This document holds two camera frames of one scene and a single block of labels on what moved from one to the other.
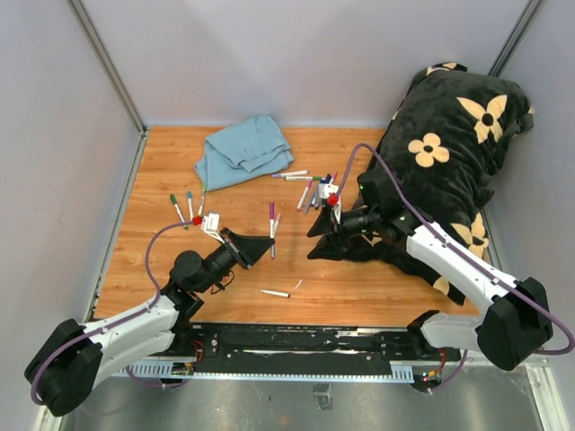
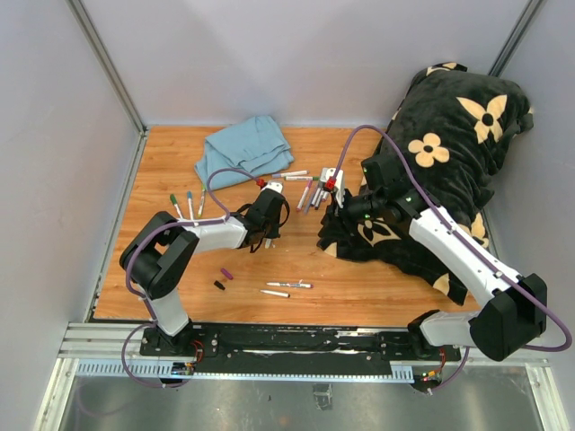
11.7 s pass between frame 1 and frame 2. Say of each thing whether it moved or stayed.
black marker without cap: stayed
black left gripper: moved
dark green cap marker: stayed
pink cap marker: stayed
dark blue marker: moved
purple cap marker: moved
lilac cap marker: stayed
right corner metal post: stayed
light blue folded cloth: stayed
